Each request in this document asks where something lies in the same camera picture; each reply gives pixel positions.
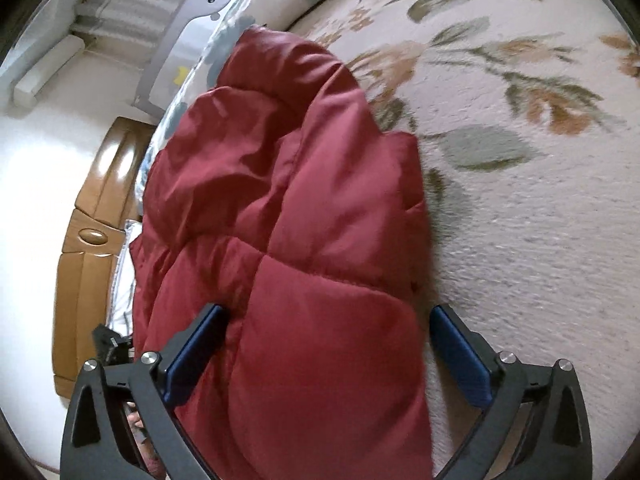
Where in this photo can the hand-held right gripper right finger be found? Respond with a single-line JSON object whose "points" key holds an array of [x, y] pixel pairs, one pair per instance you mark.
{"points": [[457, 355]]}

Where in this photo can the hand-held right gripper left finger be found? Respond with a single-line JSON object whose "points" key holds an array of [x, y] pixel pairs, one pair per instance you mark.
{"points": [[192, 355]]}

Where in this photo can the red quilted puffer jacket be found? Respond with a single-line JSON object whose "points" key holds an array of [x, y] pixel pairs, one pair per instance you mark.
{"points": [[300, 260]]}

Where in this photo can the person's left hand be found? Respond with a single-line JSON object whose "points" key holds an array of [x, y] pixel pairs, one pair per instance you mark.
{"points": [[134, 412]]}

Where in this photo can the striped pillow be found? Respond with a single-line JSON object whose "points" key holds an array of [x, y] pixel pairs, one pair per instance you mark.
{"points": [[122, 300]]}

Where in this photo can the wooden bed headboard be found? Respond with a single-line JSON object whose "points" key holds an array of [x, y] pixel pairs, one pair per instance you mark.
{"points": [[85, 285]]}

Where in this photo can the floral bed sheet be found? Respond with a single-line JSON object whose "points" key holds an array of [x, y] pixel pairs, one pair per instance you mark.
{"points": [[525, 260]]}

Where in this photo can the white air conditioner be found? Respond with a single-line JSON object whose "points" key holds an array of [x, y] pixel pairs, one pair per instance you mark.
{"points": [[45, 72]]}

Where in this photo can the striped curtain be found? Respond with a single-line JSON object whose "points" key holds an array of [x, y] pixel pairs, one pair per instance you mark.
{"points": [[130, 0]]}

